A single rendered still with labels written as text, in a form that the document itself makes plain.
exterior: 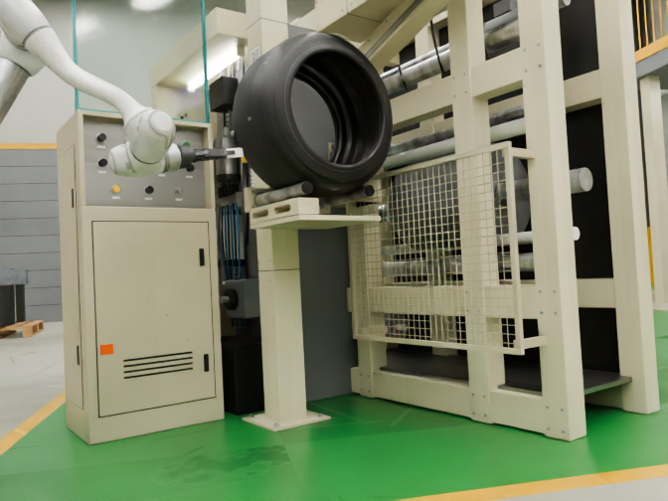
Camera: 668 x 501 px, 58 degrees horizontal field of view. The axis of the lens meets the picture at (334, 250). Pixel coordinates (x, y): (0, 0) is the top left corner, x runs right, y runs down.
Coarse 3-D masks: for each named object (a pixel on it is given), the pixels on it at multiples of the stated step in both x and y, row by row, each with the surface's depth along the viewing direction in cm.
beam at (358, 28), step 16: (320, 0) 256; (336, 0) 247; (352, 0) 238; (368, 0) 231; (384, 0) 231; (400, 0) 232; (320, 16) 256; (336, 16) 247; (352, 16) 244; (368, 16) 245; (384, 16) 246; (336, 32) 259; (352, 32) 260; (368, 32) 261
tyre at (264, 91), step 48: (288, 48) 209; (336, 48) 218; (240, 96) 217; (288, 96) 205; (336, 96) 252; (384, 96) 230; (240, 144) 221; (288, 144) 205; (336, 144) 253; (384, 144) 229; (336, 192) 222
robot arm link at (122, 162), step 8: (128, 144) 179; (112, 152) 179; (120, 152) 179; (128, 152) 179; (112, 160) 179; (120, 160) 179; (128, 160) 180; (136, 160) 178; (160, 160) 183; (112, 168) 181; (120, 168) 180; (128, 168) 180; (136, 168) 181; (144, 168) 181; (152, 168) 183; (160, 168) 187; (128, 176) 184; (136, 176) 185; (144, 176) 187
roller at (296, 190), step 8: (296, 184) 213; (304, 184) 209; (272, 192) 226; (280, 192) 220; (288, 192) 216; (296, 192) 212; (304, 192) 209; (256, 200) 235; (264, 200) 231; (272, 200) 227; (280, 200) 224
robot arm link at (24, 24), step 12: (0, 0) 177; (12, 0) 177; (24, 0) 179; (0, 12) 177; (12, 12) 176; (24, 12) 177; (36, 12) 179; (0, 24) 183; (12, 24) 177; (24, 24) 177; (36, 24) 178; (48, 24) 182; (12, 36) 182; (24, 36) 178
